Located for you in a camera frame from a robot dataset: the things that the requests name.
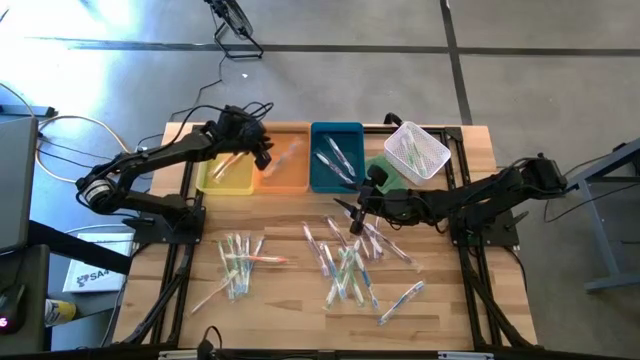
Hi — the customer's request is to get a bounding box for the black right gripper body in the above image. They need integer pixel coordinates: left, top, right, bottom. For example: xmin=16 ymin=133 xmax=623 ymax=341
xmin=357 ymin=185 xmax=401 ymax=221

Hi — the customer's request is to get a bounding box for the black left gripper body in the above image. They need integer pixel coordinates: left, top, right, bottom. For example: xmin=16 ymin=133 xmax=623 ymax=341
xmin=217 ymin=104 xmax=267 ymax=151

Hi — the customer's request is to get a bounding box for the green toothbrush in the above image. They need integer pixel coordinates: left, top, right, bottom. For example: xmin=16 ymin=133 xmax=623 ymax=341
xmin=412 ymin=142 xmax=432 ymax=179
xmin=401 ymin=130 xmax=421 ymax=174
xmin=323 ymin=254 xmax=351 ymax=310
xmin=225 ymin=233 xmax=240 ymax=301
xmin=217 ymin=239 xmax=234 ymax=281
xmin=342 ymin=242 xmax=366 ymax=307

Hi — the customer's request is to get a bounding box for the pile of bagged toothbrushes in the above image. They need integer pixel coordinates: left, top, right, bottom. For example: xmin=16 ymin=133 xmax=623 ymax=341
xmin=300 ymin=221 xmax=331 ymax=278

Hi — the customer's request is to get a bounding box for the left pile of toothbrushes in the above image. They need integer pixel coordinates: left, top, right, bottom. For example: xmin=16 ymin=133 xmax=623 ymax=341
xmin=188 ymin=272 xmax=239 ymax=316

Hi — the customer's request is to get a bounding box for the orange plastic bin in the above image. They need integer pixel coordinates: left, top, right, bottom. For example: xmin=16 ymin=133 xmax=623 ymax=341
xmin=253 ymin=122 xmax=312 ymax=196

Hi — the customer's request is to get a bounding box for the yellow plastic bin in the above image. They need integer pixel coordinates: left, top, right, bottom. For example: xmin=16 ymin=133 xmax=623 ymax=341
xmin=194 ymin=130 xmax=257 ymax=196

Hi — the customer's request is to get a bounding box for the teal plastic bin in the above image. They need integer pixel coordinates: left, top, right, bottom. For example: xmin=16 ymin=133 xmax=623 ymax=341
xmin=309 ymin=121 xmax=365 ymax=195

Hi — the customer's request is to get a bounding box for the white perforated plastic basket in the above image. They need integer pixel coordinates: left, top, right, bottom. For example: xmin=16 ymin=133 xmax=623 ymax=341
xmin=383 ymin=120 xmax=453 ymax=187

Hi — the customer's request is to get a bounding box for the black floor fan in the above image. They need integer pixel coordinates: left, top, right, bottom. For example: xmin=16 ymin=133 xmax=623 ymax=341
xmin=203 ymin=0 xmax=265 ymax=60

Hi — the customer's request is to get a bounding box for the black beam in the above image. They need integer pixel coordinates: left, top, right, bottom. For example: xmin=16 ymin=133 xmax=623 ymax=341
xmin=27 ymin=218 xmax=135 ymax=276

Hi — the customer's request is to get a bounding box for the white box on floor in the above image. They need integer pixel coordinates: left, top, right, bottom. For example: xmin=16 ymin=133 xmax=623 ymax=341
xmin=62 ymin=231 xmax=135 ymax=295

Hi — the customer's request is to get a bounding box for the gray bar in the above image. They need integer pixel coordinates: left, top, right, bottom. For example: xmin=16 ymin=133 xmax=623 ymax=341
xmin=0 ymin=103 xmax=57 ymax=119

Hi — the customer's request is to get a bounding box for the gray laptop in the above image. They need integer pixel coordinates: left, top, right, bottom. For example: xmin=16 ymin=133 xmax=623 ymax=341
xmin=0 ymin=116 xmax=40 ymax=254

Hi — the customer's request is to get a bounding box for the black side table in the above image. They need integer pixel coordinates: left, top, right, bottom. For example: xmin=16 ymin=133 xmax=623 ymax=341
xmin=0 ymin=243 xmax=52 ymax=355

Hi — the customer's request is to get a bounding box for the yellow white can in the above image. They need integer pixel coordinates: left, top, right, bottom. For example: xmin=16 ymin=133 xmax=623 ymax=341
xmin=43 ymin=298 xmax=78 ymax=328

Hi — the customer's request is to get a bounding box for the black computer mouse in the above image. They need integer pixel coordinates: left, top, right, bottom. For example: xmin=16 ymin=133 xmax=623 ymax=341
xmin=0 ymin=283 xmax=27 ymax=335

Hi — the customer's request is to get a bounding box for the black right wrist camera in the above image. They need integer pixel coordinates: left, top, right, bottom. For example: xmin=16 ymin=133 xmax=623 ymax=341
xmin=367 ymin=163 xmax=390 ymax=190

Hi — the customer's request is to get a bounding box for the black floor cable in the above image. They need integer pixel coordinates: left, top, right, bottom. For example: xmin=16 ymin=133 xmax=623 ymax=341
xmin=135 ymin=53 xmax=225 ymax=151

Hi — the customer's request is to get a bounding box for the black aluminium table frame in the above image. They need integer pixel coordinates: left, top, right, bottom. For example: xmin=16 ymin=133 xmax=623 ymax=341
xmin=112 ymin=122 xmax=540 ymax=351

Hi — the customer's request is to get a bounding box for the beige floor cable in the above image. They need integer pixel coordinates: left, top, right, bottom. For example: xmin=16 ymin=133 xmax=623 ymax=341
xmin=33 ymin=113 xmax=137 ymax=185

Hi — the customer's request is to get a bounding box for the white frame end bracket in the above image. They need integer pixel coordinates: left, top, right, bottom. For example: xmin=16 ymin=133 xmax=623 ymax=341
xmin=158 ymin=349 xmax=216 ymax=360
xmin=438 ymin=351 xmax=495 ymax=360

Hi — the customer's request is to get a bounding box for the black cable loop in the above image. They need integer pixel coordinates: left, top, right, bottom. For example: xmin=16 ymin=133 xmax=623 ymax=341
xmin=196 ymin=324 xmax=225 ymax=360

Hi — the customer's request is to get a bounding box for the gray metal desk frame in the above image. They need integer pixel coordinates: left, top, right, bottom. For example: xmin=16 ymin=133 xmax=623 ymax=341
xmin=552 ymin=137 xmax=640 ymax=295

